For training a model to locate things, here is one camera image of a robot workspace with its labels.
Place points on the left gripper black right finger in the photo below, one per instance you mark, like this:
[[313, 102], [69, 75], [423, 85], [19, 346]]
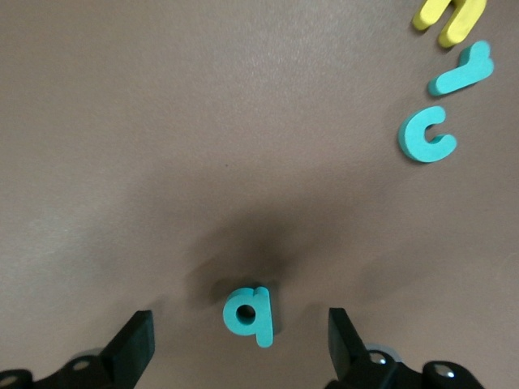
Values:
[[348, 356]]

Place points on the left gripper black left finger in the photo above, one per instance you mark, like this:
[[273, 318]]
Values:
[[125, 356]]

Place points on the teal foam letter q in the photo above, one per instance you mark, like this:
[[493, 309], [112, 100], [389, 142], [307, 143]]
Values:
[[263, 320]]

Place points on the teal foam letter c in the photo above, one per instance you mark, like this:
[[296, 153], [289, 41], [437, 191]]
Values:
[[409, 138]]

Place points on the teal foam letter r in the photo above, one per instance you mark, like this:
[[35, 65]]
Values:
[[458, 77]]

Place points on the yellow foam letter u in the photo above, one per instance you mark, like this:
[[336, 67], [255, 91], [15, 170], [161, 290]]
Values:
[[462, 24]]

